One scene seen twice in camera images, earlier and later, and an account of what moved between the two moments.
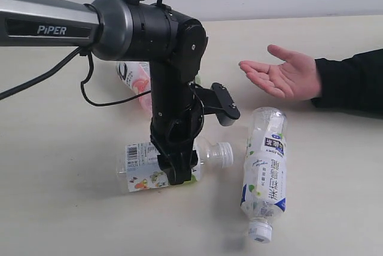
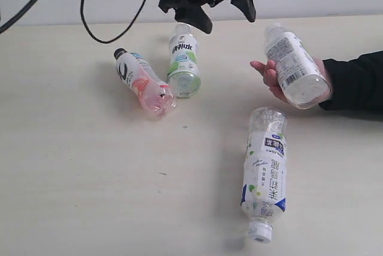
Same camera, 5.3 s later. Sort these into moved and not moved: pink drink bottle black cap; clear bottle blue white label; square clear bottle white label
Moved: square clear bottle white label
Not moved: pink drink bottle black cap; clear bottle blue white label
